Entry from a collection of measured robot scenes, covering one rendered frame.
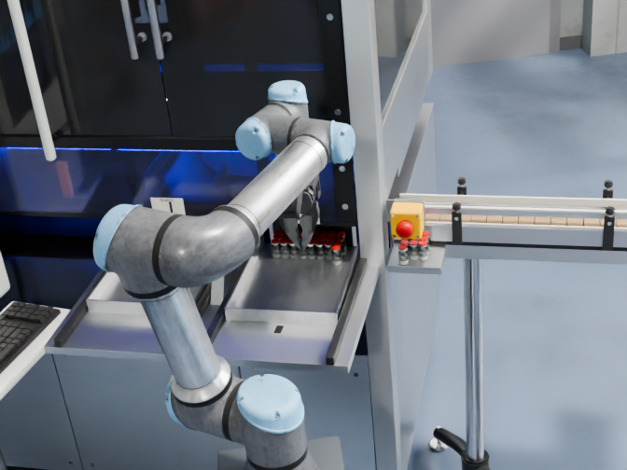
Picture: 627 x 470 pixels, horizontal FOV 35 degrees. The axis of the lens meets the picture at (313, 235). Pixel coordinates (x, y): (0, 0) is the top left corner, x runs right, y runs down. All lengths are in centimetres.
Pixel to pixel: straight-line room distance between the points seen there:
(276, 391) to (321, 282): 59
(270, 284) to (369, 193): 32
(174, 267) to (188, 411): 41
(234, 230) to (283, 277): 85
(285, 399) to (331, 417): 93
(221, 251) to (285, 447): 45
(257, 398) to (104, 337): 59
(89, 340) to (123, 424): 71
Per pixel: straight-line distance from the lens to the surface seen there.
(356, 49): 221
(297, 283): 240
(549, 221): 252
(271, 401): 184
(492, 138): 515
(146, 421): 297
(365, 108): 226
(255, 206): 165
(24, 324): 256
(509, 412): 337
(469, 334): 271
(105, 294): 249
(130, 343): 230
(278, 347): 220
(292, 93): 196
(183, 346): 179
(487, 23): 607
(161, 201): 252
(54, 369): 298
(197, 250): 157
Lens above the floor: 217
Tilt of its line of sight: 30 degrees down
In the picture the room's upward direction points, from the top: 6 degrees counter-clockwise
